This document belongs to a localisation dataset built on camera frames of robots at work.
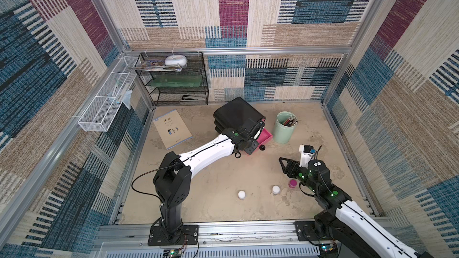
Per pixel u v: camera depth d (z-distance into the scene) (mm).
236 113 1377
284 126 906
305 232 729
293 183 831
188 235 716
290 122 883
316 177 611
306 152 713
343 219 542
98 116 903
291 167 709
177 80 987
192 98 1112
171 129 1079
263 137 954
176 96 1191
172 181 464
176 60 895
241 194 813
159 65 916
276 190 831
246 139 626
